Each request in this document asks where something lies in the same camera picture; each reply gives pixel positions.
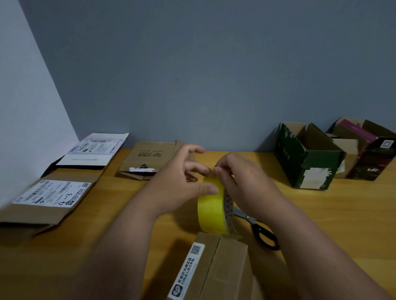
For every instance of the person's left hand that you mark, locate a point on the person's left hand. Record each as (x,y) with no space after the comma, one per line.
(171,188)

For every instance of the small brown cardboard box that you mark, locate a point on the small brown cardboard box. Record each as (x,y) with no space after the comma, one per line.
(348,146)

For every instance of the plain brown carton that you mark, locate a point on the plain brown carton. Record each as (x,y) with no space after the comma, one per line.
(148,154)

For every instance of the yellow tape roll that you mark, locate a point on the yellow tape roll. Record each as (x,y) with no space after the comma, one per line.
(210,213)

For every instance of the person's right hand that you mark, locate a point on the person's right hand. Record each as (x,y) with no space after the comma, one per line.
(250,188)

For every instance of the person's left forearm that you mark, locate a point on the person's left forearm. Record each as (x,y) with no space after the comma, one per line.
(114,262)

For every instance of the pink and black carton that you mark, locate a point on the pink and black carton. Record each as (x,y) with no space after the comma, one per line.
(371,148)

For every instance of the black box white label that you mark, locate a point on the black box white label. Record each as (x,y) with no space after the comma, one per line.
(92,148)

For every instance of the brown carton with label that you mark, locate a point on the brown carton with label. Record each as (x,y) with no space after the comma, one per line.
(216,272)

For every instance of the green box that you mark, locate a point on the green box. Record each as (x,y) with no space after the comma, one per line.
(309,157)

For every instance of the black scissors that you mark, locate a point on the black scissors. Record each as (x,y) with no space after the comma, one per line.
(260,230)

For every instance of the person's right forearm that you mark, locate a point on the person's right forearm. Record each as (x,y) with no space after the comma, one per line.
(321,262)

